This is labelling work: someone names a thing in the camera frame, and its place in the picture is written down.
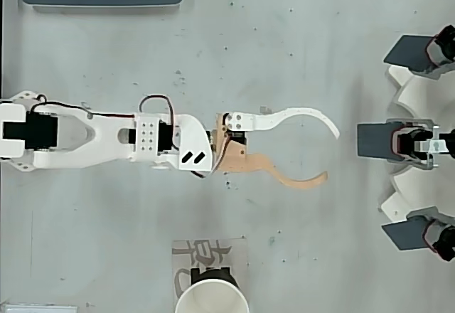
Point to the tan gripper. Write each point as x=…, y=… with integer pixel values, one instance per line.
x=232, y=150

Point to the black paper cup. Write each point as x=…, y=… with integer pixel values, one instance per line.
x=209, y=297

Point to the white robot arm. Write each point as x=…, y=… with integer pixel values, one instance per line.
x=106, y=138

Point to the printed paper mat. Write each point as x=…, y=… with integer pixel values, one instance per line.
x=206, y=252

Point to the dark grey dispenser plate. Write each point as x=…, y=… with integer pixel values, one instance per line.
x=405, y=236
x=409, y=53
x=375, y=140

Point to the peristaltic pump unit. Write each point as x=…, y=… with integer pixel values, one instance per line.
x=405, y=142
x=442, y=48
x=444, y=242

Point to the white dispenser carousel stand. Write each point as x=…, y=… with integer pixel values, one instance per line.
x=423, y=92

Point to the white box corner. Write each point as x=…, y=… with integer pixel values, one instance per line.
x=35, y=309

